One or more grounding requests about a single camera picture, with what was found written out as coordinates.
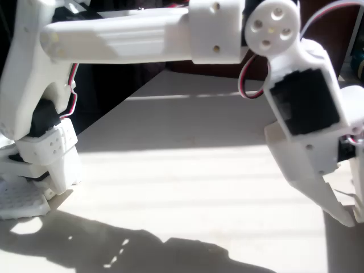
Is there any teal round object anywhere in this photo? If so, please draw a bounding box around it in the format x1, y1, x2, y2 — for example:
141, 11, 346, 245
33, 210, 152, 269
349, 45, 364, 76

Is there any white frame strip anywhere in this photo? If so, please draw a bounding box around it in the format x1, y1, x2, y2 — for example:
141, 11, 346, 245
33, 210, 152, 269
340, 0, 364, 83

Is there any white perforated base plate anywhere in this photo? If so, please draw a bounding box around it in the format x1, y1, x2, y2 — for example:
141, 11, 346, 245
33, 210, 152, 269
0, 176, 52, 221

